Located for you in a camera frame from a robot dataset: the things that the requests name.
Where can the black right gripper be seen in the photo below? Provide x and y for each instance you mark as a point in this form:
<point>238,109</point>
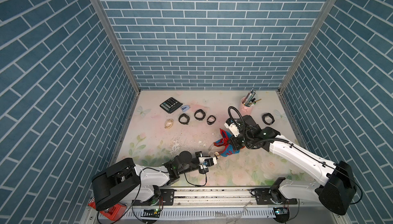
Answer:
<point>232,140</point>

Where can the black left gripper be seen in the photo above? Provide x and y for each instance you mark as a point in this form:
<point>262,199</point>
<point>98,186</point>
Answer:
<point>198,155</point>

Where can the red blue towel cloth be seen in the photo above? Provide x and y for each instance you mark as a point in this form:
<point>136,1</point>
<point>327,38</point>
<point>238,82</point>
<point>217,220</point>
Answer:
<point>224,142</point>

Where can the gold watch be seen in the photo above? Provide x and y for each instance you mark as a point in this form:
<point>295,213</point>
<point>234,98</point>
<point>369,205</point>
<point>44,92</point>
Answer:
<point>168,124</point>
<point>213,153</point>

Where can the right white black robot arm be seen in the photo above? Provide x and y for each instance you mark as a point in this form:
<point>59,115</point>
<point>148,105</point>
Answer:
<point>334,185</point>

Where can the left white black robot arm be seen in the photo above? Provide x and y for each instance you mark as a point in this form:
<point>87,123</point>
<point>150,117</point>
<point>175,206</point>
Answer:
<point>127,180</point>

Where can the pink pen holder cup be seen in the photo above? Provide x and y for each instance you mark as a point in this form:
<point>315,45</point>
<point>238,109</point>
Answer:
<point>244,109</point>

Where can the pens in cup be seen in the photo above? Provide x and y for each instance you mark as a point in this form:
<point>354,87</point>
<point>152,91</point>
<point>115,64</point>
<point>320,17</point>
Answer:
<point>250,99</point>

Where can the light blue stapler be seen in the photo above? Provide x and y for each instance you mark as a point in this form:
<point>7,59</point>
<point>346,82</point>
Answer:
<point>185,108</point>

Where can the black desktop calculator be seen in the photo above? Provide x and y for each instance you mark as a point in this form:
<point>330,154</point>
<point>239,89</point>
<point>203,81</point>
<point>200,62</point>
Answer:
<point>171,105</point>

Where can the red box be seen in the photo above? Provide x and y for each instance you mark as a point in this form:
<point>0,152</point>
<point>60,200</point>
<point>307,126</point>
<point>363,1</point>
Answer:
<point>115,212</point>

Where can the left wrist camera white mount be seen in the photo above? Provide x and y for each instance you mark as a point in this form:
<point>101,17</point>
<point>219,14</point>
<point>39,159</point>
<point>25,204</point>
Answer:
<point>205,163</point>

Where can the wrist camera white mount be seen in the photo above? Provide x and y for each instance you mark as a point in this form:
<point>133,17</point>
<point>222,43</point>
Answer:
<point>230,124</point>
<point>205,163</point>

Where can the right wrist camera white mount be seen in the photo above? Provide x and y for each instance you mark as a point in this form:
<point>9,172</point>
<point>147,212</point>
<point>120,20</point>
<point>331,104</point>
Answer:
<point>230,124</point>

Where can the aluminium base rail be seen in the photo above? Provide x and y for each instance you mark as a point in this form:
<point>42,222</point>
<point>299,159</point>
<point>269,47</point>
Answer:
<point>213,204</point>

